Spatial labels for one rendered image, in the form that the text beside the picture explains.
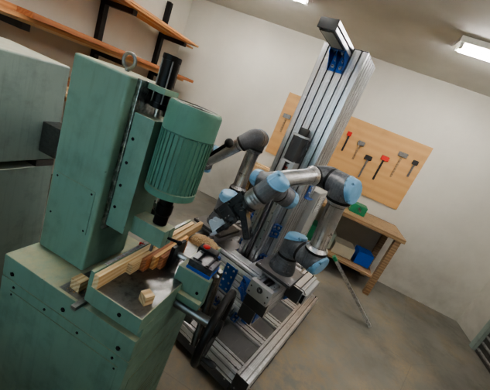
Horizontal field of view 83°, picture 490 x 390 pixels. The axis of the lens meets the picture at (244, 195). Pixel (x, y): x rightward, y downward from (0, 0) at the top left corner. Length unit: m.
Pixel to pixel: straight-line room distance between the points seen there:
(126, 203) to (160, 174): 0.19
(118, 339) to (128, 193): 0.47
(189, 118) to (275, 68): 3.57
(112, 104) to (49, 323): 0.78
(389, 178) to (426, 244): 1.03
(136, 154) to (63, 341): 0.69
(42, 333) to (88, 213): 0.46
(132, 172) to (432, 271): 4.27
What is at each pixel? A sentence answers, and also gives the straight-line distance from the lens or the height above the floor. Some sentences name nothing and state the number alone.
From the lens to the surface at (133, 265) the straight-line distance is 1.06.
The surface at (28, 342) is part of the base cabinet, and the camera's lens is 1.40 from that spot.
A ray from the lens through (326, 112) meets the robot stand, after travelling 1.66.
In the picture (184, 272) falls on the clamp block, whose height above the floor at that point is 0.94.
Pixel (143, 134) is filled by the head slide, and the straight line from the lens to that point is 0.96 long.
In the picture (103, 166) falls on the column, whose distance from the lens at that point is 1.03.
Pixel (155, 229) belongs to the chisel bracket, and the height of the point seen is 1.06.
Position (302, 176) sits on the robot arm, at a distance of 1.25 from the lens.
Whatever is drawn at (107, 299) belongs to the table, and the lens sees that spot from 0.99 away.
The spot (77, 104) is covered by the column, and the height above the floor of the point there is 1.37.
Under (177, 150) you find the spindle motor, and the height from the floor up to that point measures 1.37.
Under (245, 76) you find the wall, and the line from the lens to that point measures 4.47.
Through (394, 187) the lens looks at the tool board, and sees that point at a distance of 4.26.
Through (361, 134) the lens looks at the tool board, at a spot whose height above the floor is 1.79.
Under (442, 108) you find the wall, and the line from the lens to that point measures 4.36.
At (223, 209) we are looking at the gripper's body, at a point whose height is 1.20.
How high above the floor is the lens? 1.57
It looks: 17 degrees down
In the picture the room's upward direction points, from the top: 23 degrees clockwise
